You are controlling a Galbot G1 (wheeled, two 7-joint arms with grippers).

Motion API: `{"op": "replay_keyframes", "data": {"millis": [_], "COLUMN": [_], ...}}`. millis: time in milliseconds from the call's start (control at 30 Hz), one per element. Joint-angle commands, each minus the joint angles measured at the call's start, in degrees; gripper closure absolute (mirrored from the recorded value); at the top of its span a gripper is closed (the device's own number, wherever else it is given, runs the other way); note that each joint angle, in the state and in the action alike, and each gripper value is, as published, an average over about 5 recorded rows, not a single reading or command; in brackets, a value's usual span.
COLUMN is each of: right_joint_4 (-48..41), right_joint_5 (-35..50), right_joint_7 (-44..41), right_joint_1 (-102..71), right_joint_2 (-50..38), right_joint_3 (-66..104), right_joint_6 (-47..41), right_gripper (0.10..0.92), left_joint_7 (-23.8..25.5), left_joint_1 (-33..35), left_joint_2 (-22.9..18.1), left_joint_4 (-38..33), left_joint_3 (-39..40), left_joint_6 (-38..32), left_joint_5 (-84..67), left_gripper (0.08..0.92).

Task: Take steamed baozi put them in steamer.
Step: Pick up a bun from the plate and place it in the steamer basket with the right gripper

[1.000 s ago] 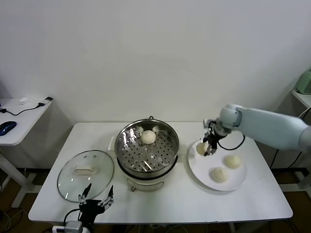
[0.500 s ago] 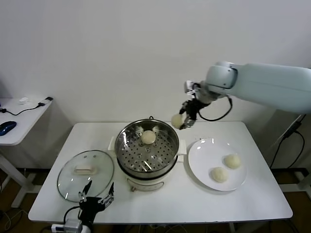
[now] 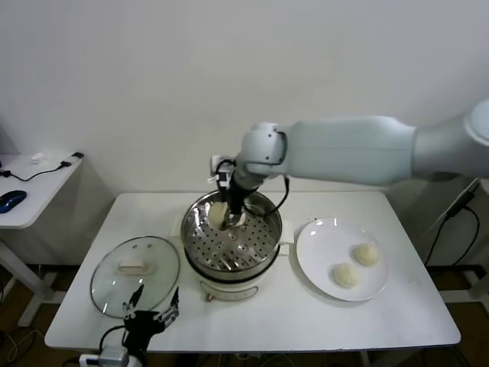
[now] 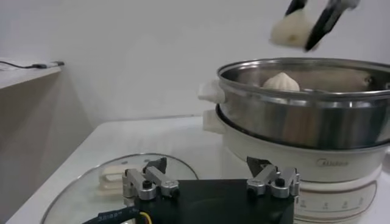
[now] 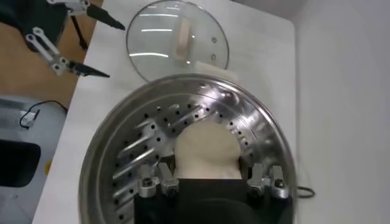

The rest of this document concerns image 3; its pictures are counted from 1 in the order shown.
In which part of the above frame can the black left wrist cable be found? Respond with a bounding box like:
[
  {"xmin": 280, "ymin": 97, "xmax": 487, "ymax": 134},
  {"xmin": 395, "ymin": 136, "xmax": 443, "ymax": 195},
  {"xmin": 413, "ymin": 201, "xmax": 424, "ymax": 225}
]
[{"xmin": 99, "ymin": 324, "xmax": 127, "ymax": 351}]

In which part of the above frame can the white desk frame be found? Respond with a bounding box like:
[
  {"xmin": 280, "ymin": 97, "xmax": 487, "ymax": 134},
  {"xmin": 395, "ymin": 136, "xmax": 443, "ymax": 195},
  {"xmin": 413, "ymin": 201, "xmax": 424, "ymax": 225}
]
[{"xmin": 422, "ymin": 263, "xmax": 489, "ymax": 305}]

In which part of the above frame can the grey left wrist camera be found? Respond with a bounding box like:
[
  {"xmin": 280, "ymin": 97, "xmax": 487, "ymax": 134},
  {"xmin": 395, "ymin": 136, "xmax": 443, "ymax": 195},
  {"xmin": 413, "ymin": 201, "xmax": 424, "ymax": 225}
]
[{"xmin": 79, "ymin": 345, "xmax": 129, "ymax": 367}]

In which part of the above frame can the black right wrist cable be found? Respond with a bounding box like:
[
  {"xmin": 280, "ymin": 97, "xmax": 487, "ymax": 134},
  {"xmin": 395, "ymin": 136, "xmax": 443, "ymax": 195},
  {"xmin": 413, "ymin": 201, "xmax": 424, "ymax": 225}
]
[{"xmin": 263, "ymin": 174, "xmax": 290, "ymax": 222}]

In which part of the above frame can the blue computer mouse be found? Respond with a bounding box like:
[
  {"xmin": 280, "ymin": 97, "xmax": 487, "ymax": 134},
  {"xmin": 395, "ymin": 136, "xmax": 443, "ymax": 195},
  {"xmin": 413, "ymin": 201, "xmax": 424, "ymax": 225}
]
[{"xmin": 0, "ymin": 190, "xmax": 28, "ymax": 214}]

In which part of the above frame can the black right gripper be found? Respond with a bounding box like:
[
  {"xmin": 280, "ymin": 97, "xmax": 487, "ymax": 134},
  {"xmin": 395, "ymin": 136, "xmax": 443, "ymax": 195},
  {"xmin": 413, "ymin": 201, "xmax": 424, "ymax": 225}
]
[{"xmin": 223, "ymin": 187, "xmax": 253, "ymax": 230}]

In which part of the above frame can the white side desk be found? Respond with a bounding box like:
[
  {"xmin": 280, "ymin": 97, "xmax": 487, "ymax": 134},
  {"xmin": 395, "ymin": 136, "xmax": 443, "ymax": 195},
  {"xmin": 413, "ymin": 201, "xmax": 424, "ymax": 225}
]
[{"xmin": 0, "ymin": 152, "xmax": 84, "ymax": 328}]

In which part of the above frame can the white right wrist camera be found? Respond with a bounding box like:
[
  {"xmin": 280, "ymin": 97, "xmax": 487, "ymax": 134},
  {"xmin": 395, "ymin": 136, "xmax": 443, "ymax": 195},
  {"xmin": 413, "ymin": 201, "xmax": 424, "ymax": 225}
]
[{"xmin": 208, "ymin": 154, "xmax": 235, "ymax": 189}]

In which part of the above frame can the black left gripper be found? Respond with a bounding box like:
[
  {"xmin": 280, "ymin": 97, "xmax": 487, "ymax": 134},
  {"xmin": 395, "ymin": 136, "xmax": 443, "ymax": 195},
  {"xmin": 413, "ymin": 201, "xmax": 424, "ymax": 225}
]
[{"xmin": 121, "ymin": 284, "xmax": 180, "ymax": 355}]

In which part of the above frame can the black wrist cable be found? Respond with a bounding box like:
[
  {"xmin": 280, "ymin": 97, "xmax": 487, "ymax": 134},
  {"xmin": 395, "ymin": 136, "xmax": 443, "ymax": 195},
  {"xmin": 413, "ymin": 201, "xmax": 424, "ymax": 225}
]
[
  {"xmin": 263, "ymin": 174, "xmax": 290, "ymax": 222},
  {"xmin": 99, "ymin": 324, "xmax": 127, "ymax": 351}
]

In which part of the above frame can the stainless steel steamer basket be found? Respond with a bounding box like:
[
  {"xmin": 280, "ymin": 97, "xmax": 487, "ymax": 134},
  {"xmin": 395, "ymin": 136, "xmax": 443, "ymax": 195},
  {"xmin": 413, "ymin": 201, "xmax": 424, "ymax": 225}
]
[{"xmin": 180, "ymin": 190, "xmax": 284, "ymax": 274}]

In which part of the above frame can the white electric cooker base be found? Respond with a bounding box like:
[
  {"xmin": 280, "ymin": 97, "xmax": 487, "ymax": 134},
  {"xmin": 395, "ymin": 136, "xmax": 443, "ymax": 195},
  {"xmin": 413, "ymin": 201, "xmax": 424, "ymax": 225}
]
[{"xmin": 170, "ymin": 213, "xmax": 295, "ymax": 303}]

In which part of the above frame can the cream steamed baozi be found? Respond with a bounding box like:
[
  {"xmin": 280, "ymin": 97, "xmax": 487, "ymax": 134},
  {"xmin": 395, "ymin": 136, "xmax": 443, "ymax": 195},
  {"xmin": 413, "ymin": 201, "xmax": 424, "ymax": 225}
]
[
  {"xmin": 330, "ymin": 262, "xmax": 362, "ymax": 288},
  {"xmin": 351, "ymin": 243, "xmax": 383, "ymax": 268},
  {"xmin": 208, "ymin": 202, "xmax": 231, "ymax": 231}
]

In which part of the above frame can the white round plate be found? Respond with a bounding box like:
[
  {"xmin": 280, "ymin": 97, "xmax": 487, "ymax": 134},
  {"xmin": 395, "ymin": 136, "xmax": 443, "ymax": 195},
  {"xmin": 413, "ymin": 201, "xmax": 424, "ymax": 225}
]
[{"xmin": 295, "ymin": 216, "xmax": 390, "ymax": 302}]

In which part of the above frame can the black hanging cable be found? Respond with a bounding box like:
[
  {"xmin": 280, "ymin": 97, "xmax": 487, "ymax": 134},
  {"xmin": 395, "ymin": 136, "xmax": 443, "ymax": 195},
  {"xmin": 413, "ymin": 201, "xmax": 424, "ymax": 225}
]
[{"xmin": 424, "ymin": 206, "xmax": 481, "ymax": 267}]

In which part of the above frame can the black cable with plug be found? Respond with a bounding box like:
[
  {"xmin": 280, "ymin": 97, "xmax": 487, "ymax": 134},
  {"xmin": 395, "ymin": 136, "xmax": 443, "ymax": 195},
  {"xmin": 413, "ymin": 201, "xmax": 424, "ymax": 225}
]
[{"xmin": 0, "ymin": 151, "xmax": 84, "ymax": 183}]

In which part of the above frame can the glass lid with cream handle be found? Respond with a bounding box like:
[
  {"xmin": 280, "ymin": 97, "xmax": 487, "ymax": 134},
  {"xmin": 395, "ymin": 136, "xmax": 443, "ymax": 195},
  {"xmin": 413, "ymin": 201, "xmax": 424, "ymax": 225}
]
[{"xmin": 89, "ymin": 235, "xmax": 181, "ymax": 319}]

